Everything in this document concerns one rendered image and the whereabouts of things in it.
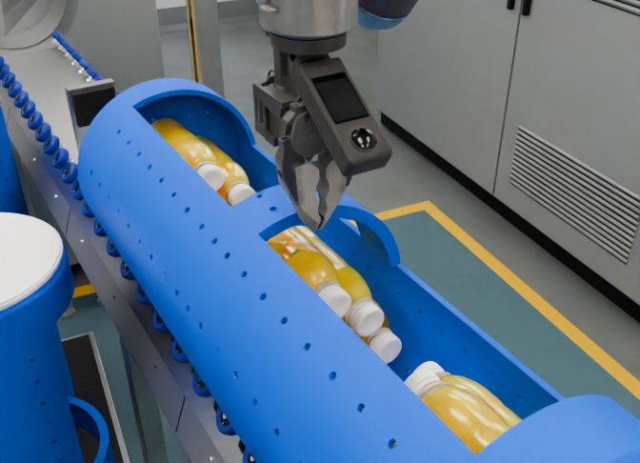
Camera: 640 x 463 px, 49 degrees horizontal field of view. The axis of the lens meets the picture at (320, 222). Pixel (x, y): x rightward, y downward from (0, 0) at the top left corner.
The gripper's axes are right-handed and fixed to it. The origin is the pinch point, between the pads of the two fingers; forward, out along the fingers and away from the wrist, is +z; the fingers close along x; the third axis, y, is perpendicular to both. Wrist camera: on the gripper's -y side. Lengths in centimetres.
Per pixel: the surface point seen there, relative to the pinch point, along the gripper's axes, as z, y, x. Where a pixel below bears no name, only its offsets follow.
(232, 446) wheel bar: 30.7, 2.8, 10.9
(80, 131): 25, 93, 4
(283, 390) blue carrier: 6.7, -13.1, 11.9
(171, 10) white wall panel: 111, 469, -154
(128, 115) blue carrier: 2.1, 42.3, 6.8
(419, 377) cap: 7.4, -17.7, 0.0
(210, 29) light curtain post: 12, 106, -34
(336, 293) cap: 7.7, -2.8, -0.4
